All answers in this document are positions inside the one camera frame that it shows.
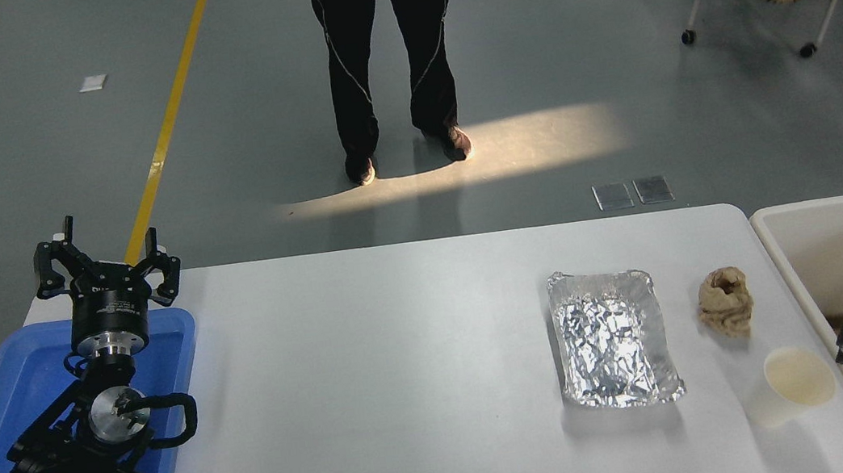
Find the white paper cup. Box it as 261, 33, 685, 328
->
738, 341, 841, 432

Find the crumpled foil tray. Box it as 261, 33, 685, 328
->
543, 257, 688, 418

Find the person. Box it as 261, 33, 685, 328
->
309, 0, 480, 190

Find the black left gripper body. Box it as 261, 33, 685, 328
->
61, 261, 157, 343

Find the metal floor plate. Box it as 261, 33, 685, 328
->
592, 180, 636, 213
632, 173, 676, 206

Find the crumpled tan paper ball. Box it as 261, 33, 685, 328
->
692, 263, 758, 343

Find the white wheeled chair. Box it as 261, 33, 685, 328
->
677, 0, 843, 74

